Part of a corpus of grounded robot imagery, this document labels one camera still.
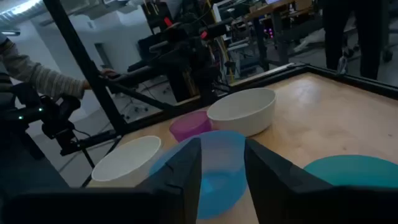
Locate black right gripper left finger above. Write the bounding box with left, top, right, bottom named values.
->
left=136, top=138, right=203, bottom=224

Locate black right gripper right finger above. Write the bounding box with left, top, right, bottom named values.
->
left=244, top=138, right=333, bottom=224

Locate teal plastic bowl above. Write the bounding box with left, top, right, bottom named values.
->
left=303, top=154, right=398, bottom=188

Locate blue plastic bowl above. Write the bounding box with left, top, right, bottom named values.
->
left=149, top=130, right=249, bottom=220

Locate purple plastic bowl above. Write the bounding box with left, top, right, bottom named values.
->
left=169, top=110, right=213, bottom=143

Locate small white bowl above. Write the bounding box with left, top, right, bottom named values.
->
left=91, top=135, right=162, bottom=182

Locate large white bowl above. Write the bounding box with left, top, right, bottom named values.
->
left=206, top=87, right=277, bottom=138

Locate person's hand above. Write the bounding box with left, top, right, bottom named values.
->
left=99, top=67, right=119, bottom=79

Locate wooden background desk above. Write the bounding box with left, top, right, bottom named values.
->
left=245, top=0, right=324, bottom=66

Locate person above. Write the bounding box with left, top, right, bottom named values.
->
left=0, top=32, right=93, bottom=100
left=320, top=0, right=391, bottom=81

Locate ceiling light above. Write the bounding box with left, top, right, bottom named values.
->
left=0, top=0, right=42, bottom=16

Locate black table edge frame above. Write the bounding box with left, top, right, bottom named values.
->
left=124, top=63, right=398, bottom=134

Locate black frame post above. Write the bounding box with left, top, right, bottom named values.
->
left=42, top=0, right=130, bottom=134

